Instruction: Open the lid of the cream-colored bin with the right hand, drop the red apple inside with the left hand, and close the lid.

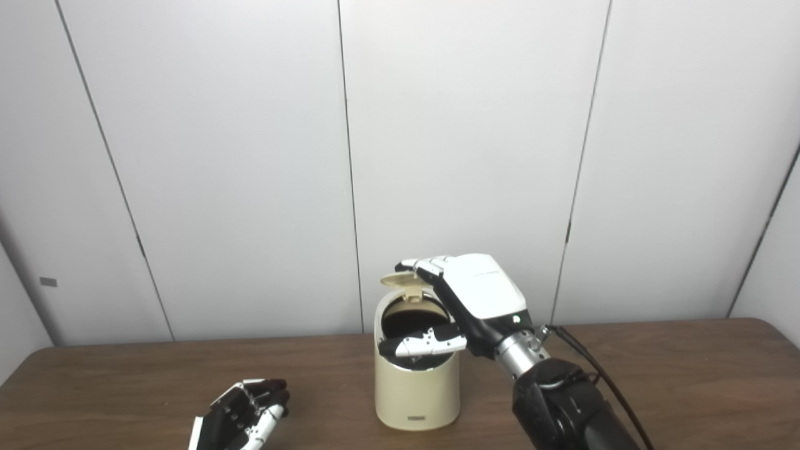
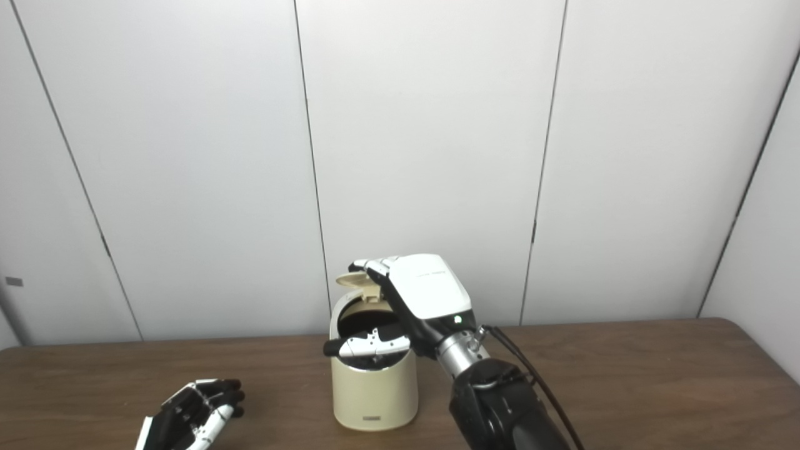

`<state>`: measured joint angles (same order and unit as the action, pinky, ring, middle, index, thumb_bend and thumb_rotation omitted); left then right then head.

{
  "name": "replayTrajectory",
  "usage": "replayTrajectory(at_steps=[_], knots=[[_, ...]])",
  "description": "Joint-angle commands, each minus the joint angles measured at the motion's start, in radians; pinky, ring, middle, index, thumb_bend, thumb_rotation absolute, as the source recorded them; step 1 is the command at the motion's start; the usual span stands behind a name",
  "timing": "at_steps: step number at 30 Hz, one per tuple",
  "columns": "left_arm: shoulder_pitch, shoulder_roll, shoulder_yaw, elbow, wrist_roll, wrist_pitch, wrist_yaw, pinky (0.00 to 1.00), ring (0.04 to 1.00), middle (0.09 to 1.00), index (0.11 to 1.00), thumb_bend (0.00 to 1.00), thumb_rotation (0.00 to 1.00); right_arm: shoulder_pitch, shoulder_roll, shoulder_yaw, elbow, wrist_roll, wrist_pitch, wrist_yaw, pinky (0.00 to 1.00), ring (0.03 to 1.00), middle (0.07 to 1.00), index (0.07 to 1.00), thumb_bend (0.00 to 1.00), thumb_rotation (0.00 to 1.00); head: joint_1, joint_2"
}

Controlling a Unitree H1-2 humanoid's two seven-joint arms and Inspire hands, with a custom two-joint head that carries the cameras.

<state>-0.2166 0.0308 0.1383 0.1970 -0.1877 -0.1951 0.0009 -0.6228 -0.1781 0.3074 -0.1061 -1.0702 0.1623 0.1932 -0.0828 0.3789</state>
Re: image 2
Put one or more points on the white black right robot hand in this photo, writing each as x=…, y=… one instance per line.
x=431, y=287

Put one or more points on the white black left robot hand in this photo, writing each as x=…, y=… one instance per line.
x=181, y=419

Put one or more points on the cream round bin lid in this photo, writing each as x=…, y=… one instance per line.
x=356, y=280

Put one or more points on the cream-colored bin body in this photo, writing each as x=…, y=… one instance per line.
x=374, y=394

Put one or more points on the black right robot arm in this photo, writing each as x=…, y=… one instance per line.
x=500, y=406

